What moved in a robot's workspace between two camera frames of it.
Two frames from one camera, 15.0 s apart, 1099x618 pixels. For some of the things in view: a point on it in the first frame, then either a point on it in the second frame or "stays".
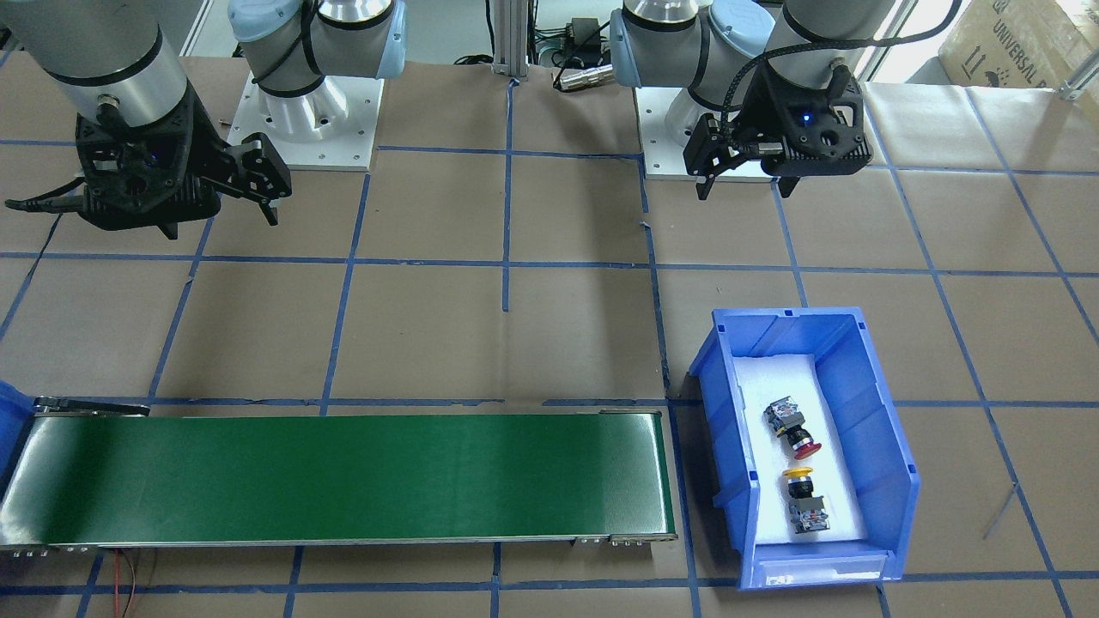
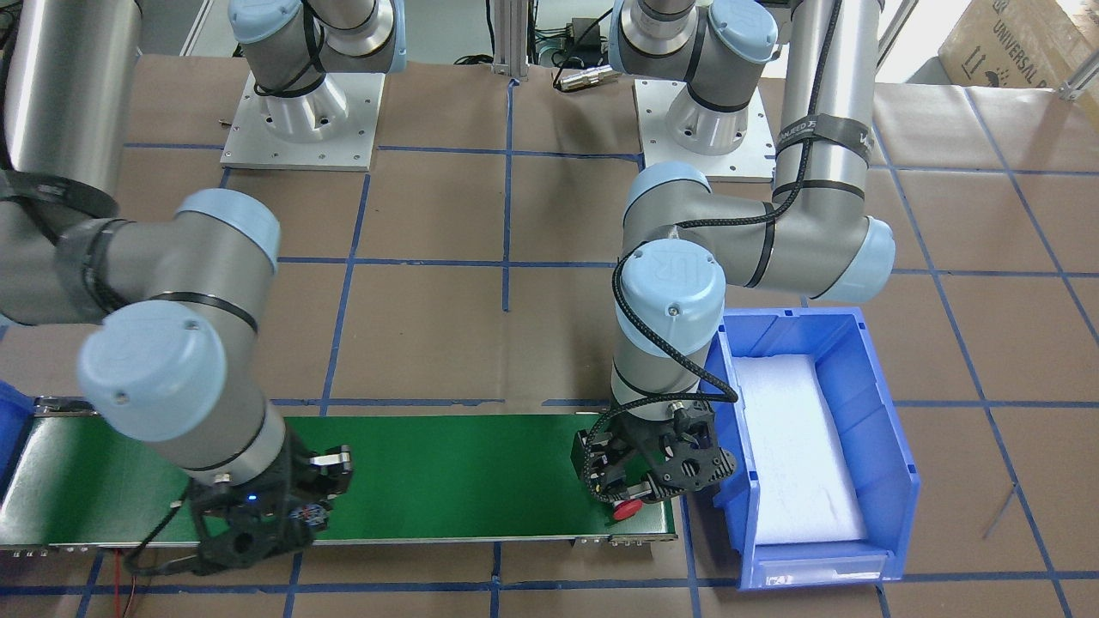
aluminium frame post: [510, 37] stays
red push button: [787, 420] -> [624, 510]
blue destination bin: [16, 415] stays
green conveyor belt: [133, 478] stays
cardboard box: [1029, 44] stays
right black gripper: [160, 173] -> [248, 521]
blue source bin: [810, 470] stays
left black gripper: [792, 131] -> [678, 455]
